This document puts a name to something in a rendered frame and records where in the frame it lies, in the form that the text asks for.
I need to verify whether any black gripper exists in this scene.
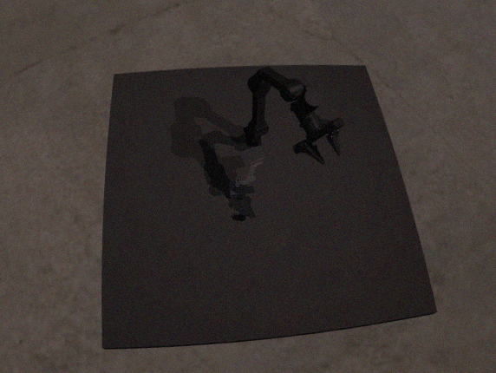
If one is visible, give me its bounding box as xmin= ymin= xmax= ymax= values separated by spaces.
xmin=294 ymin=113 xmax=345 ymax=164

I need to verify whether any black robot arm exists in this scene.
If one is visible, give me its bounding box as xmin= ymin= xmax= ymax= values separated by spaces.
xmin=244 ymin=67 xmax=323 ymax=147

